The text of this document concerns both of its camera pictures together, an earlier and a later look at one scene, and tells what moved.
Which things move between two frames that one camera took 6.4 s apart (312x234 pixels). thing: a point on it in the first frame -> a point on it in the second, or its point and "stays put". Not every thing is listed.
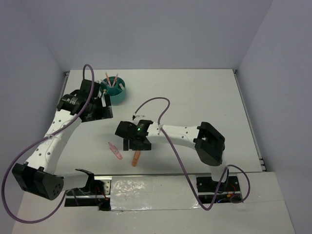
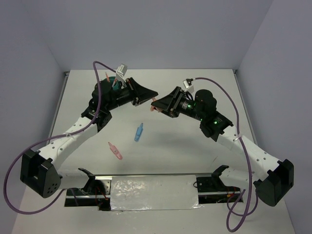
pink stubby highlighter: [113, 148] stays put
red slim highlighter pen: [115, 79] stays put
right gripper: [145, 146] -> [169, 104]
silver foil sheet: [154, 192] stays put
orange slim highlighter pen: [107, 78] stays put
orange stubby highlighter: [135, 158] -> [152, 107]
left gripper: [105, 112] -> [138, 94]
